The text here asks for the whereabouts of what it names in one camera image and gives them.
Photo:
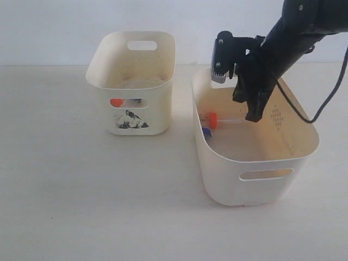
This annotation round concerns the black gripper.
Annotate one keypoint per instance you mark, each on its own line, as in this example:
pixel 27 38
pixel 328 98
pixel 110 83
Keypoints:
pixel 252 60

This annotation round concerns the blue-capped tube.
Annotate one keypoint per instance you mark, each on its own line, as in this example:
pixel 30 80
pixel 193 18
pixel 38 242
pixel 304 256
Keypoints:
pixel 136 101
pixel 206 133

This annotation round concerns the orange-capped tube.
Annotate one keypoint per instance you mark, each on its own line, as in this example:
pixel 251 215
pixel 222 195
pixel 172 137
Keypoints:
pixel 118 102
pixel 214 121

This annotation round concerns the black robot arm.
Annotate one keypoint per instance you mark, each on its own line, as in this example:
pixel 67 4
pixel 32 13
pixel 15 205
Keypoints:
pixel 301 25

